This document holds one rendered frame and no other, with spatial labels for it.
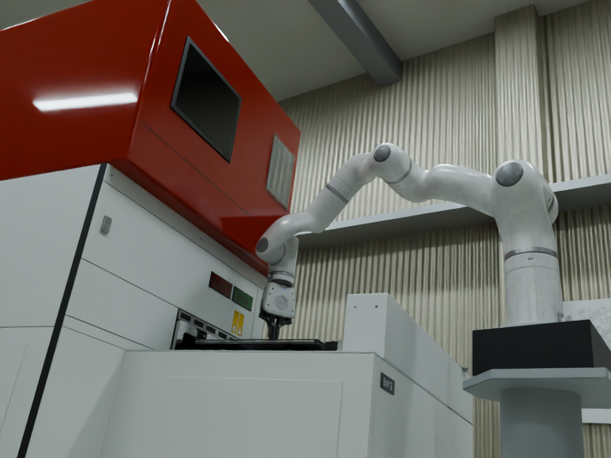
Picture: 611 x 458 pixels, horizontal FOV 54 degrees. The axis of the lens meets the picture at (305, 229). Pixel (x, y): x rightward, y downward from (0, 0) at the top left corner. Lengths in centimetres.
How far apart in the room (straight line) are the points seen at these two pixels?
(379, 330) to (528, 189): 49
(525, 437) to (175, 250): 97
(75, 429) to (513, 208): 109
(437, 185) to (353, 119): 387
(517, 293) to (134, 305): 90
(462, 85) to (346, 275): 178
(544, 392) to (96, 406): 95
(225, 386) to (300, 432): 20
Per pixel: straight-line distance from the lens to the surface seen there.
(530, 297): 141
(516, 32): 507
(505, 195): 149
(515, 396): 135
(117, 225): 152
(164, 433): 140
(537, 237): 148
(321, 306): 482
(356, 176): 185
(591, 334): 132
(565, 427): 134
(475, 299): 426
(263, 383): 129
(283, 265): 185
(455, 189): 164
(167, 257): 165
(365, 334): 129
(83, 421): 146
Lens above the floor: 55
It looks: 24 degrees up
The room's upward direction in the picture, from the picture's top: 7 degrees clockwise
